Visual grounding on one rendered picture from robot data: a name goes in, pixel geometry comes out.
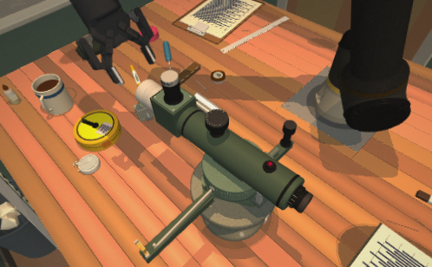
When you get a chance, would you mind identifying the grey flat base sheet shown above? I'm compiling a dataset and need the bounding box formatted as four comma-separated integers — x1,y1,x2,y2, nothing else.
281,66,377,152

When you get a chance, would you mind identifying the steel ruler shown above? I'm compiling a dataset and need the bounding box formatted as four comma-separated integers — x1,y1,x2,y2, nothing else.
219,15,291,55

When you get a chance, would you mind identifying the black eyepiece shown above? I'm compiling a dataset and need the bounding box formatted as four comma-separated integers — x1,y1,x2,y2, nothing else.
288,184,314,214

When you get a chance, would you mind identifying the green pointer bar yellow tip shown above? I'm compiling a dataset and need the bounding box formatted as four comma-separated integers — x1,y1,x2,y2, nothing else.
134,188,215,264

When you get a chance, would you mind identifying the white mug blue band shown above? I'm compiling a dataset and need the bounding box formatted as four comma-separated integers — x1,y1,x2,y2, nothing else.
30,73,77,116

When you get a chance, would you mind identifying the pink round tin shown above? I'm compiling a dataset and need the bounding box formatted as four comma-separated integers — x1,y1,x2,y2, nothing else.
138,25,160,43

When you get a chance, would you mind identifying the small bottle brown cap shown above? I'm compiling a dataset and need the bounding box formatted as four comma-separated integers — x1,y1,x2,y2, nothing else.
2,83,23,106

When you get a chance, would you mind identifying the brown wooden block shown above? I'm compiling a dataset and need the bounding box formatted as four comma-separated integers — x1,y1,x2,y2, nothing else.
178,61,202,84

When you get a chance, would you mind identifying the white scale strip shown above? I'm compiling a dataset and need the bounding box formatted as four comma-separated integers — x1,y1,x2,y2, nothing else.
194,92,221,113

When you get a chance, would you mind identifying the brown clipboard with paper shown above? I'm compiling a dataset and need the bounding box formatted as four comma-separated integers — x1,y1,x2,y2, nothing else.
172,0,265,45

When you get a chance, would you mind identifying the crumpled white paper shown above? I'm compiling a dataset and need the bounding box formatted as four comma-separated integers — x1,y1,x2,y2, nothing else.
0,201,22,231

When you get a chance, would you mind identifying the small brown round tin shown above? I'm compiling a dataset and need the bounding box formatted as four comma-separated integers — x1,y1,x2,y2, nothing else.
210,68,227,84

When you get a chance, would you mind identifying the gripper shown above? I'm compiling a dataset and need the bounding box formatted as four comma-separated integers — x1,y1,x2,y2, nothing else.
69,0,158,86

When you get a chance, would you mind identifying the black micrometer drum white top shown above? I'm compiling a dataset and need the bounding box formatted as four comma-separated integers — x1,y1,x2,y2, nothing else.
160,69,184,105

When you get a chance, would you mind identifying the yellow white marker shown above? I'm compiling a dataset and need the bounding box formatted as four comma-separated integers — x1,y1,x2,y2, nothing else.
129,64,142,86

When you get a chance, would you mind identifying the blue screwdriver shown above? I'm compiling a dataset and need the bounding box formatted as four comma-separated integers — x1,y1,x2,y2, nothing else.
162,40,173,70

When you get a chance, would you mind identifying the small grey bracket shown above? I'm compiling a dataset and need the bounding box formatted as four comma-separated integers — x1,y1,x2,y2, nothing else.
133,102,155,122

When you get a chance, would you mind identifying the white lined notepad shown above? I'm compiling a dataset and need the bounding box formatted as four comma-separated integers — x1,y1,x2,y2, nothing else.
349,222,432,267

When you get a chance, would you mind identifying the dark grey waste bin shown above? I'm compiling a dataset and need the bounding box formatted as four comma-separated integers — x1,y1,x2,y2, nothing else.
0,186,57,259

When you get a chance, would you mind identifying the black tangent knob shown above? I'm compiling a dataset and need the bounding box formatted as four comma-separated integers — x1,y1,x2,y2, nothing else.
278,119,298,149

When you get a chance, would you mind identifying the white sunshade cylinder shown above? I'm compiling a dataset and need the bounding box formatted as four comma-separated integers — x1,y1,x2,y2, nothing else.
134,78,164,113

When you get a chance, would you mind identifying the black focus knob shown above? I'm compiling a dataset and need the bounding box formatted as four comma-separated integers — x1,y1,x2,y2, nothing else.
204,108,231,139

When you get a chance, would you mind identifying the yellow round tin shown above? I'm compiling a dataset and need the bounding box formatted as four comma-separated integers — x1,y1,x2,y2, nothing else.
72,108,122,152

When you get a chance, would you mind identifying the green level body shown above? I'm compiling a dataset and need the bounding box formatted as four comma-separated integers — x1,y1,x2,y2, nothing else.
149,88,307,242

